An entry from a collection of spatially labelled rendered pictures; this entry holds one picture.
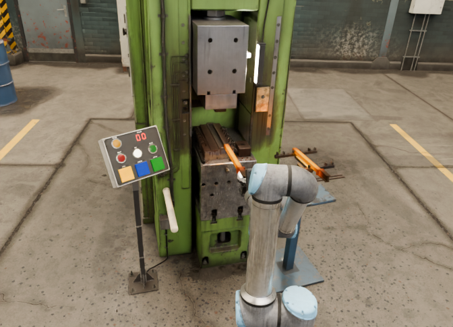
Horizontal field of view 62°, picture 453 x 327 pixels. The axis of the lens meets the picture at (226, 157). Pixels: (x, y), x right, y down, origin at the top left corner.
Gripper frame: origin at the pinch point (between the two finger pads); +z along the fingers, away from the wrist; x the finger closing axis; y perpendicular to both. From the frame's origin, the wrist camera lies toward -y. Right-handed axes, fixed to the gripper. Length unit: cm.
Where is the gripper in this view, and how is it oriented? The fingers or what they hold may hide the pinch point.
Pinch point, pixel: (241, 170)
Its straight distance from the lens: 210.5
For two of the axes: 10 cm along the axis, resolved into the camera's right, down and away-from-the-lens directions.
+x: 9.7, -0.8, 2.4
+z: -2.5, -4.8, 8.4
